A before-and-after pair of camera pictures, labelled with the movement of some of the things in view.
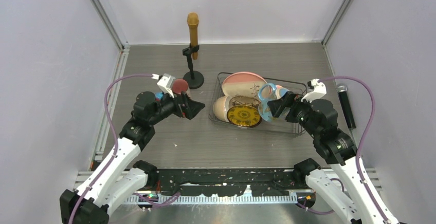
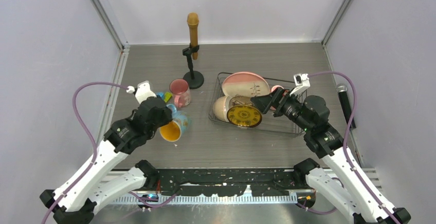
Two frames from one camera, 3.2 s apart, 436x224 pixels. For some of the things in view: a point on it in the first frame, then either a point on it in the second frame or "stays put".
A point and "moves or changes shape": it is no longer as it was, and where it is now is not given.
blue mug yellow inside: [268, 92] moves or changes shape
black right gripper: [291, 100] stays put
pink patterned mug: [179, 85] stays put
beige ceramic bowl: [220, 107] stays put
